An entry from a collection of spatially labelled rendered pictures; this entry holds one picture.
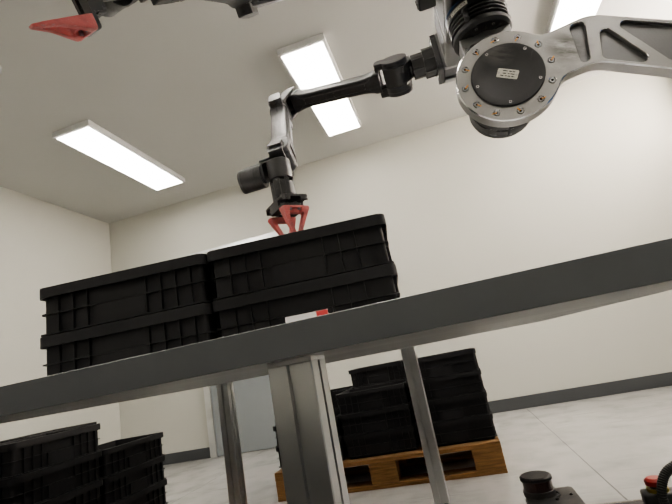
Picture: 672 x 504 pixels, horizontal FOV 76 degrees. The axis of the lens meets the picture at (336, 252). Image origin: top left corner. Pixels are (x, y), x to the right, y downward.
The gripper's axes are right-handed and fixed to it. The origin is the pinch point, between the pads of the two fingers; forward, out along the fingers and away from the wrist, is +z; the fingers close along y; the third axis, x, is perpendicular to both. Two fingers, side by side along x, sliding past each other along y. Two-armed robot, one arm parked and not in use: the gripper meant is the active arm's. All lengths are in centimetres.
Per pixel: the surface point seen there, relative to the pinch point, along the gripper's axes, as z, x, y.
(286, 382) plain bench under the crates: 29.1, -22.3, 32.8
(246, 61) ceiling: -180, 72, -151
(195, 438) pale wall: 80, 58, -397
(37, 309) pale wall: -69, -67, -396
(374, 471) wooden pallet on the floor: 90, 84, -120
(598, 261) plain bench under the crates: 24, 0, 62
